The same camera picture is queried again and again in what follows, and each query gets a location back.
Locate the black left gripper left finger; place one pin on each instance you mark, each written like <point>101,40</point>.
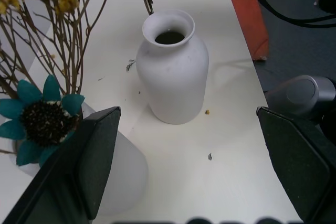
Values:
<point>65,171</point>

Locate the white ceramic vase flared neck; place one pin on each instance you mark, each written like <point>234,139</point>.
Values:
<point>173,77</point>

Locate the orange floor mat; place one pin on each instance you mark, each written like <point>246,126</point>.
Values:
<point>246,11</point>

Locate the silver robot body joint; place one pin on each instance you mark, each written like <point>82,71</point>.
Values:
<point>299,95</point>

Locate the dried bouquet with teal flower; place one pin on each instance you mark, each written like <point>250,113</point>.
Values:
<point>47,124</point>

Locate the white frosted cone vase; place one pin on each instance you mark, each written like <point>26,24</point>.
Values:
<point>126,171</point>

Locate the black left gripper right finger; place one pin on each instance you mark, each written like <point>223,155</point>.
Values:
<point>302,155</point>

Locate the grey petal flake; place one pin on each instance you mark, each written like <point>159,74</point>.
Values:
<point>130,64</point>
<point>210,156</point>

